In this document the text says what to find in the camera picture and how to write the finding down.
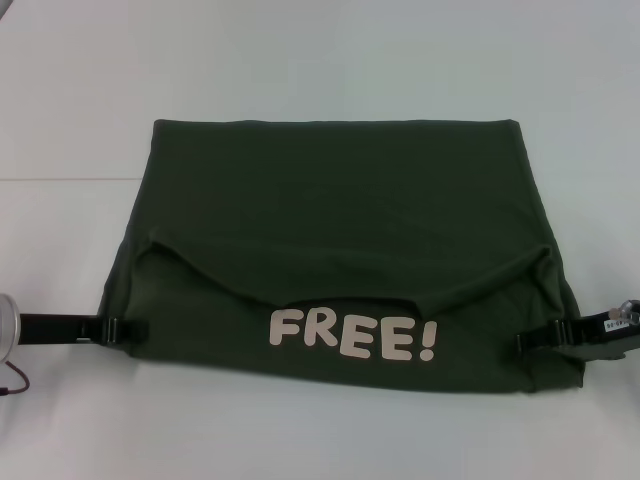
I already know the dark green shirt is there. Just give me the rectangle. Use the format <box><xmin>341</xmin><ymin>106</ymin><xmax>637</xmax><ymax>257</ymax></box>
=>
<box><xmin>97</xmin><ymin>118</ymin><xmax>586</xmax><ymax>397</ymax></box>

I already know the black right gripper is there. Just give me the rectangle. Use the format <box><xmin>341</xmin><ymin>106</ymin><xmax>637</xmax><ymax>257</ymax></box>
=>
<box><xmin>516</xmin><ymin>312</ymin><xmax>640</xmax><ymax>362</ymax></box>

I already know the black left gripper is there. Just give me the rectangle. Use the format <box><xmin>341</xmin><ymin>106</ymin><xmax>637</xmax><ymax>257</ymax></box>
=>
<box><xmin>17</xmin><ymin>312</ymin><xmax>151</xmax><ymax>347</ymax></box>

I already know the left gripper cable with connector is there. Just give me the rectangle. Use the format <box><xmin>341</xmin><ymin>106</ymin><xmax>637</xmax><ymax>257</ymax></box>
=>
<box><xmin>0</xmin><ymin>361</ymin><xmax>31</xmax><ymax>399</ymax></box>

